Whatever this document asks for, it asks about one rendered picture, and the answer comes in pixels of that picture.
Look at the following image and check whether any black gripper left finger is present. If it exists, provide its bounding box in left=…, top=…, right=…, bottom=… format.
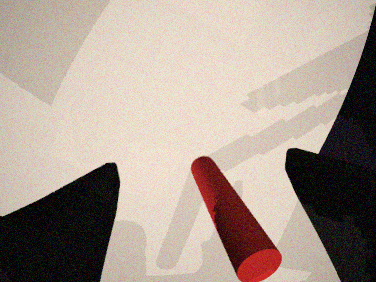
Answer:
left=0, top=162, right=121, bottom=282

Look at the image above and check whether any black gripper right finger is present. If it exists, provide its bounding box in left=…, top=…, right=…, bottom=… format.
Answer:
left=285, top=148, right=376, bottom=282

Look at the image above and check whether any red peg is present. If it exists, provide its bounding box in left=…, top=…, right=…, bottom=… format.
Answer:
left=190, top=156, right=283, bottom=282

